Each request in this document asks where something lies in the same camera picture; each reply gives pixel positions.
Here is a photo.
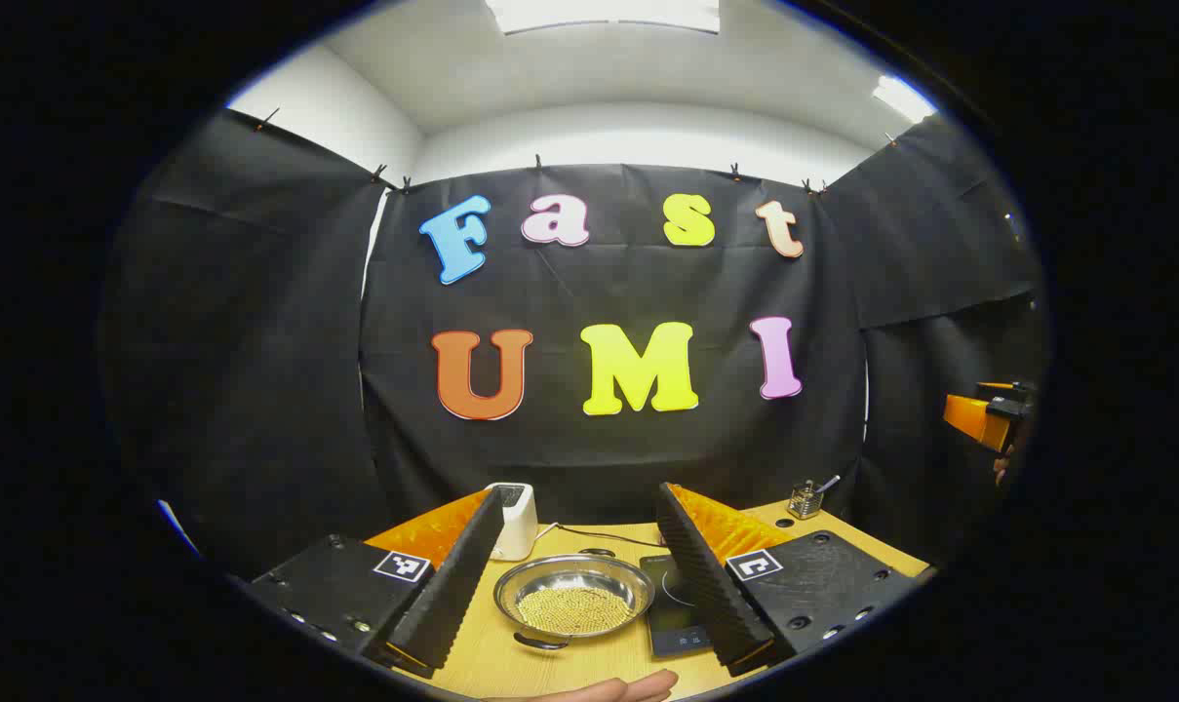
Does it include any stainless steel pot black handle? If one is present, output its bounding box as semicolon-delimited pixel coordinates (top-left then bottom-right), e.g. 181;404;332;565
492;554;656;651

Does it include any toaster power cable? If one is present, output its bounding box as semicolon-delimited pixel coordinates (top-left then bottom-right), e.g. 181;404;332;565
535;523;668;549

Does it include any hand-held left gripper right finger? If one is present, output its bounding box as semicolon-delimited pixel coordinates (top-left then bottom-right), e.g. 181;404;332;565
655;482;926;679

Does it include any black induction cooktop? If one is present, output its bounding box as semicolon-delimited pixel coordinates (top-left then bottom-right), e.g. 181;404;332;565
640;554;717;659

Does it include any ceiling light panel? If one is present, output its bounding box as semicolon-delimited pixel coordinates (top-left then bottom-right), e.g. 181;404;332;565
872;75;938;124
485;0;723;36

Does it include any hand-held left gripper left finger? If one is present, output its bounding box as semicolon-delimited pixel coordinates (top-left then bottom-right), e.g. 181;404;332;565
243;487;507;681

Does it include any pile of yellow soybeans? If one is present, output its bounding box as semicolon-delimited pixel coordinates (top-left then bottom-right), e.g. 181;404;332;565
516;585;634;637

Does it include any white toaster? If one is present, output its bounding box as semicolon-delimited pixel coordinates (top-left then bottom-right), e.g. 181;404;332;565
485;482;539;562

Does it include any black backdrop cloth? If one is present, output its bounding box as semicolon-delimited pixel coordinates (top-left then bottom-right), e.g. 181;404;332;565
101;105;1048;586

